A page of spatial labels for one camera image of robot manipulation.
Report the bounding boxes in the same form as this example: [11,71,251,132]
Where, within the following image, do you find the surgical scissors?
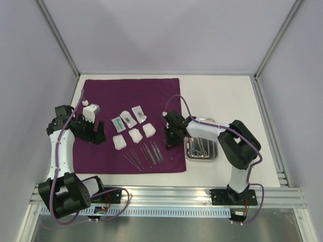
[199,138,207,157]
[189,138,202,157]

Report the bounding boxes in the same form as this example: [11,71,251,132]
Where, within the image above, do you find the stainless steel tray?
[184,117,219,162]

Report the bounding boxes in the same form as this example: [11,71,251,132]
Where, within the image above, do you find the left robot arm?
[38,104,106,219]

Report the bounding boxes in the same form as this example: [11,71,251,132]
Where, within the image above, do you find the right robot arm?
[163,110,261,204]

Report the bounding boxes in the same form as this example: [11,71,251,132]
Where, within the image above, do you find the green white sachet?
[112,116,126,133]

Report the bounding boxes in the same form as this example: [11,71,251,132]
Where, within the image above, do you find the left gauze pad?
[113,135,127,151]

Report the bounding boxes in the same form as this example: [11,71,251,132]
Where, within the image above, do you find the gauze pad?
[128,129,143,144]
[142,123,156,138]
[113,135,127,151]

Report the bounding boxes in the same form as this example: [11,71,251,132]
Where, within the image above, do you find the right gauze pad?
[142,123,156,138]

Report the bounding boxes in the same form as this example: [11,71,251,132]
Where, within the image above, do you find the steel tweezers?
[123,154,142,171]
[130,149,144,169]
[140,147,152,168]

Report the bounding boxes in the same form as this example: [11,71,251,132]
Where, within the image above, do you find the middle blister packet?
[120,110,137,129]

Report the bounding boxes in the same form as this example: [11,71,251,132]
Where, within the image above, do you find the blister packet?
[132,105,147,124]
[120,110,137,129]

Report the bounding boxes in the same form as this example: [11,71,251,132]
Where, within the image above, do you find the middle gauze pad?
[128,129,143,144]

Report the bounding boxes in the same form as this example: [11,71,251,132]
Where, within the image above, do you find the purple cloth mat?
[73,78,186,174]

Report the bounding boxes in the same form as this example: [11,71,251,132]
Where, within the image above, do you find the right blister packet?
[132,105,147,124]

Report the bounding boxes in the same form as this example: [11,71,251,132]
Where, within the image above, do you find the leftmost steel tweezers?
[123,154,142,171]

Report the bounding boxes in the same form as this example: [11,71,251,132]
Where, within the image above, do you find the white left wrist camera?
[82,100,100,123]

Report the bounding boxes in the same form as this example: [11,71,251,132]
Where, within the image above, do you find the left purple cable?
[49,88,106,225]

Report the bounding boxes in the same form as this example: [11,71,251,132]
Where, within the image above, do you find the purple cable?
[49,88,106,225]
[163,94,265,225]

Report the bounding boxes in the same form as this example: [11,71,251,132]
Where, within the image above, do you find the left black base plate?
[91,189,122,205]

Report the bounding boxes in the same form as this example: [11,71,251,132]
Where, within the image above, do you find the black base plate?
[91,189,122,205]
[209,188,258,206]

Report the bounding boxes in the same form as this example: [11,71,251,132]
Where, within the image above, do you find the front aluminium rail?
[29,184,307,209]

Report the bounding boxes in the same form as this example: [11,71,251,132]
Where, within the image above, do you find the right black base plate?
[209,188,258,206]

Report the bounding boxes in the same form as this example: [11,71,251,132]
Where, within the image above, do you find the slotted cable duct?
[79,206,231,218]

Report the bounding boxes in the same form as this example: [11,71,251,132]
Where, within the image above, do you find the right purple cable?
[163,94,265,225]

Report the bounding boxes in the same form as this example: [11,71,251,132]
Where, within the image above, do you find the right aluminium side rail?
[250,76,291,188]

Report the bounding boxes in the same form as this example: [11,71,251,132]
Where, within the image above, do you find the left aluminium frame post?
[34,0,80,79]

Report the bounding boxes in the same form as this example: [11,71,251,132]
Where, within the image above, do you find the aluminium frame post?
[254,0,305,81]
[34,0,80,79]

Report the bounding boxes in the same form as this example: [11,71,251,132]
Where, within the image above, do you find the right aluminium frame post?
[254,0,305,81]

